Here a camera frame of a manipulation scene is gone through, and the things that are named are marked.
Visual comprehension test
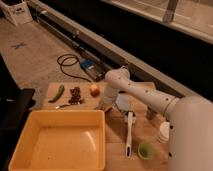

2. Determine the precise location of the small metal spoon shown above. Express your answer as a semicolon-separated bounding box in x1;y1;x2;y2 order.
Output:
55;103;80;109

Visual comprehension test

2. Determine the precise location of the dark red grape bunch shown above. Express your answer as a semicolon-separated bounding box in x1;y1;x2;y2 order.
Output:
69;87;84;105

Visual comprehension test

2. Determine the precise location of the black coiled cable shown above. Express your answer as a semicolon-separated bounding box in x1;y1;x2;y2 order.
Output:
56;53;93;83

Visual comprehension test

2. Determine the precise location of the white cardboard box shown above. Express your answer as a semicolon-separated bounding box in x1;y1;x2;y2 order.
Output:
0;0;32;26

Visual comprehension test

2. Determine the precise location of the red yellow apple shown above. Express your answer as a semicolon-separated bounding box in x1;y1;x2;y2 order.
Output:
89;84;100;97

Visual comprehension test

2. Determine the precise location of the green plastic cup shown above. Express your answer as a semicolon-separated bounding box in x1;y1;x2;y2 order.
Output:
137;141;155;160

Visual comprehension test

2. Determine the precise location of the black chair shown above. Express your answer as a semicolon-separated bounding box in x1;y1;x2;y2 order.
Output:
0;54;36;171

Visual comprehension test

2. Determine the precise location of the yellow plastic bin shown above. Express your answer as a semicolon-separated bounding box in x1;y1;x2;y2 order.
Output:
8;110;105;171

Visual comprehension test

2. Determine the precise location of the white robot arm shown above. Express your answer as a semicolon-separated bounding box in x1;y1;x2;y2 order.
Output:
102;67;213;171

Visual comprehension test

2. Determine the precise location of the green chili pepper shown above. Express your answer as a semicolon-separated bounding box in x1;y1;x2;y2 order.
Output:
48;85;65;103

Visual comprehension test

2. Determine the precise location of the blue grey power device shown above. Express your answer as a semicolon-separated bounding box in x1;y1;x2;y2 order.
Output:
80;59;105;82

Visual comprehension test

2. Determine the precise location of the white paper cup stack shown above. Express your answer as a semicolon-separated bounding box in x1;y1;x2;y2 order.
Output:
158;122;170;143

